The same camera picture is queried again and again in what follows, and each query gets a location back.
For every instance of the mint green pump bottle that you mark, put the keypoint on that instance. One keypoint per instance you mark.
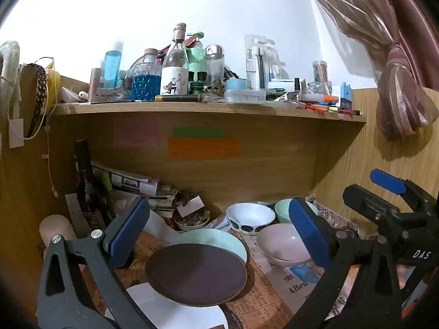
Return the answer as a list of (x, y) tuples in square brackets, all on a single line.
[(197, 61)]

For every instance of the tall blue toner bottle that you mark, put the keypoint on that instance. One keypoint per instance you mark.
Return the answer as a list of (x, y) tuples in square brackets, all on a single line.
[(112, 68)]

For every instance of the stack of newspapers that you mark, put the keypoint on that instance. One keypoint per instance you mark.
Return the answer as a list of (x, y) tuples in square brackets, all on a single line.
[(133, 183)]

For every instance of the clear bottle with white label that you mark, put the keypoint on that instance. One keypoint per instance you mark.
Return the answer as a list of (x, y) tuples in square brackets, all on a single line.
[(175, 72)]

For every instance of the orange sticky note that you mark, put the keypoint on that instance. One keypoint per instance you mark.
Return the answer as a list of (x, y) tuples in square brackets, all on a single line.
[(202, 148)]

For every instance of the blue pencil sharpener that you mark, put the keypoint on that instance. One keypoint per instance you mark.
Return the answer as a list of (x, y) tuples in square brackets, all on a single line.
[(345, 96)]

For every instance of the pink curtain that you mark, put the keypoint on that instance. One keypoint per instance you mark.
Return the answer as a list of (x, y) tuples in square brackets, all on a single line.
[(394, 92)]

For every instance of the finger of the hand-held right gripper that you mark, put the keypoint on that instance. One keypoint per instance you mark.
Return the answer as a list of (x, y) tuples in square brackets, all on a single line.
[(387, 181), (363, 198)]

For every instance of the yellow headband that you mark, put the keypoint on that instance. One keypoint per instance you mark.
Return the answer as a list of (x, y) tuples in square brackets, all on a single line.
[(55, 89)]

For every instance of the clear blister pack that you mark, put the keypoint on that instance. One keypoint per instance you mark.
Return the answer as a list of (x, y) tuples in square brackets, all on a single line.
[(259, 61)]

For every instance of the white fluffy cloth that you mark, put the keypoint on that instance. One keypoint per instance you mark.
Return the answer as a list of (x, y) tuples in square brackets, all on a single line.
[(8, 65)]

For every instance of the pink sticky note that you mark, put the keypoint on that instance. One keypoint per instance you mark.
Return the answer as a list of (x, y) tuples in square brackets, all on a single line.
[(135, 132)]

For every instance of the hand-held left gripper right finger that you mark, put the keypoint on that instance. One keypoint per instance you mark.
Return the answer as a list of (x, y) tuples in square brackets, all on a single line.
[(308, 233)]

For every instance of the blue tape roll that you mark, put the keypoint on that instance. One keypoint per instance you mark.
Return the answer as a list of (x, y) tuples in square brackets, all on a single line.
[(236, 84)]

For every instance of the glass jar of sticks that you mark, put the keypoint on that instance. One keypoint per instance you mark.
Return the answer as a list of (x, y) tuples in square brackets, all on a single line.
[(320, 72)]

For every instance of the dark green ink bottle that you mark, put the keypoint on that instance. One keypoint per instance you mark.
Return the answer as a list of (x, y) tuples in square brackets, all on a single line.
[(198, 85)]

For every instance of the white card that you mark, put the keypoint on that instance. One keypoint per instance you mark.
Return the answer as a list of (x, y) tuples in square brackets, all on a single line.
[(190, 205)]

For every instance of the dark brown plate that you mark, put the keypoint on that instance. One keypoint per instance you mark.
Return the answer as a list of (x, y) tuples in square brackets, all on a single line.
[(195, 274)]

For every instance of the small bowl of beads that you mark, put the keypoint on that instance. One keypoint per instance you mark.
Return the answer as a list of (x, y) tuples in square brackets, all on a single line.
[(192, 221)]

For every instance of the white bowl with black dots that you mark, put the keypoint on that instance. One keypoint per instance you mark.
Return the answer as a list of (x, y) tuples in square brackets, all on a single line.
[(250, 214)]

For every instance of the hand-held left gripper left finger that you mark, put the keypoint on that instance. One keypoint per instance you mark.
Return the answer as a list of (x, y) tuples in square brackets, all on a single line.
[(127, 233)]

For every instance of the mint green bowl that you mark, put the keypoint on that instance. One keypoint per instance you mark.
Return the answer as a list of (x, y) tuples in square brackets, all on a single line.
[(283, 210)]

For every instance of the glass bottle with blue liquid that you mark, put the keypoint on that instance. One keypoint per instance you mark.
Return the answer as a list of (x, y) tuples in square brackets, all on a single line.
[(146, 85)]

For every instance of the pale pink bowl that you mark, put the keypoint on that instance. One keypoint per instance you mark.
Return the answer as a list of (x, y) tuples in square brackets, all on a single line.
[(281, 243)]

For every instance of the yellow-green marker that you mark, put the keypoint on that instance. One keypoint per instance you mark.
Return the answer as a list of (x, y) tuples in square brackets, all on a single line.
[(107, 181)]

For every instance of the clear bottle with silver cap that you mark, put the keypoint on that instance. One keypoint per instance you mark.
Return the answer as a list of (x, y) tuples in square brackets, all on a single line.
[(214, 65)]

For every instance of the white plate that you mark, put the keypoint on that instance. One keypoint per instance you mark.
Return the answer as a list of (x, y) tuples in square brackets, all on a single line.
[(164, 308)]

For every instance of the newspaper print table mat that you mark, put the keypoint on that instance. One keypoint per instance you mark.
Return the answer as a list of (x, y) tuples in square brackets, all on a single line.
[(267, 301)]

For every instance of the white tube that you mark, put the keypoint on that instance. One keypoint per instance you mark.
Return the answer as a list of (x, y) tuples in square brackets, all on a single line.
[(72, 94)]

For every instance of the clear plastic box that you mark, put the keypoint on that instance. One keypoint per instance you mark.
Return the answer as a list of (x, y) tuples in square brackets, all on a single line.
[(245, 96)]

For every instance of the beige mug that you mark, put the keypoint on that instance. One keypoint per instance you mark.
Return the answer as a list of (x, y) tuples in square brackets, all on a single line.
[(55, 226)]

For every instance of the white paper sheet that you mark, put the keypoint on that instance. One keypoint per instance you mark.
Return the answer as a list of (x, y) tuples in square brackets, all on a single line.
[(161, 228)]

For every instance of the dark wine bottle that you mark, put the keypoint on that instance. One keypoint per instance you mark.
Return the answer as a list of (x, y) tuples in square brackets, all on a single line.
[(91, 195)]

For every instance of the black lace headband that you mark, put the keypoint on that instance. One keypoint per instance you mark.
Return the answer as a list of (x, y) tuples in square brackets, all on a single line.
[(40, 89)]

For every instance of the white charger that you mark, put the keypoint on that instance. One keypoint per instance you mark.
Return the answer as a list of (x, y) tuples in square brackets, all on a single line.
[(16, 133)]

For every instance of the green sticky note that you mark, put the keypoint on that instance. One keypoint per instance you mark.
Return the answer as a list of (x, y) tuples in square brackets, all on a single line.
[(197, 133)]

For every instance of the dark pen with gold ends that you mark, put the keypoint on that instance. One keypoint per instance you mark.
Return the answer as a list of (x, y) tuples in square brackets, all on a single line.
[(178, 98)]

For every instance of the pink cosmetic tube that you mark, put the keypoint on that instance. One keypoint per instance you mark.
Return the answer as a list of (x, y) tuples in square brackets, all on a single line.
[(94, 85)]

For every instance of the mint green plate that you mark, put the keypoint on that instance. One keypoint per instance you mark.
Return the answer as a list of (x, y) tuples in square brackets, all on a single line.
[(219, 240)]

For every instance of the orange marker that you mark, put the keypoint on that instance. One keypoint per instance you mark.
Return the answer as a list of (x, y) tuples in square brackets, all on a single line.
[(330, 99)]

